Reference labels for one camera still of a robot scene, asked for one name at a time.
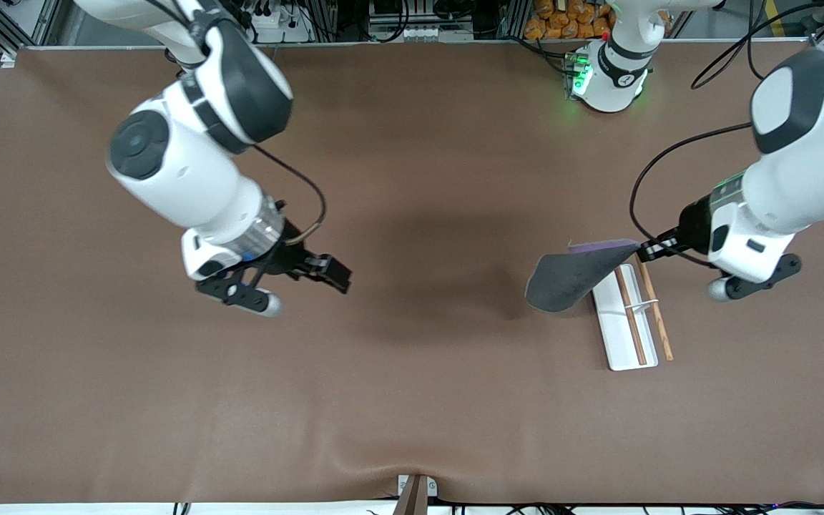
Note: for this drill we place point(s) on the silver connector device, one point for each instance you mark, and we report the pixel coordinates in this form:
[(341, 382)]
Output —
[(419, 31)]

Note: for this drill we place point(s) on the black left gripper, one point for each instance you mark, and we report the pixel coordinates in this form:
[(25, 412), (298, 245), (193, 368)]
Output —
[(694, 222)]

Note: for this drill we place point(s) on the white power strip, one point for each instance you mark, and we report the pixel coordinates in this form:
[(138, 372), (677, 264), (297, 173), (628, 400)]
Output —
[(272, 21)]

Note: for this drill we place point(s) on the white rack base tray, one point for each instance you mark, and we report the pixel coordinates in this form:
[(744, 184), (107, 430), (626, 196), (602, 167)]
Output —
[(623, 336)]

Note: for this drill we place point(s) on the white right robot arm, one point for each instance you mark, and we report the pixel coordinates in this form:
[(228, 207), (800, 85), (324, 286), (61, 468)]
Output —
[(190, 164)]

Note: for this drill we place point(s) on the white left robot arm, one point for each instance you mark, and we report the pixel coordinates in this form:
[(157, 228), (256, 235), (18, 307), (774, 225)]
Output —
[(805, 157)]

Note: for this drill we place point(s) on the grey and purple towel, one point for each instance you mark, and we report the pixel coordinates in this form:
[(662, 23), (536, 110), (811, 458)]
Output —
[(569, 275)]

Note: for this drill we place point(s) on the orange packaged goods pile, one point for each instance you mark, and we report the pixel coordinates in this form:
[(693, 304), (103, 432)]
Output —
[(569, 18)]

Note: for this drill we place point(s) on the brown table cover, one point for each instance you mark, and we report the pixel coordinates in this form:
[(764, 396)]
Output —
[(412, 372)]

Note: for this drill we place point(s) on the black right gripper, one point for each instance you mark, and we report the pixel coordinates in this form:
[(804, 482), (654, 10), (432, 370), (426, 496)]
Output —
[(292, 258)]

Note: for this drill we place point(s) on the wooden rack rod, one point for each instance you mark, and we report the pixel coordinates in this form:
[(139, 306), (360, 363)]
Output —
[(659, 322), (634, 322)]

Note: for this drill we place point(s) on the aluminium frame profile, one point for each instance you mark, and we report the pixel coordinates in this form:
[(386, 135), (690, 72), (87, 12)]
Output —
[(4, 25)]

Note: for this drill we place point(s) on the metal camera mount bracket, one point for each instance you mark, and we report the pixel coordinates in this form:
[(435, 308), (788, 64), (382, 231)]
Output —
[(415, 493)]

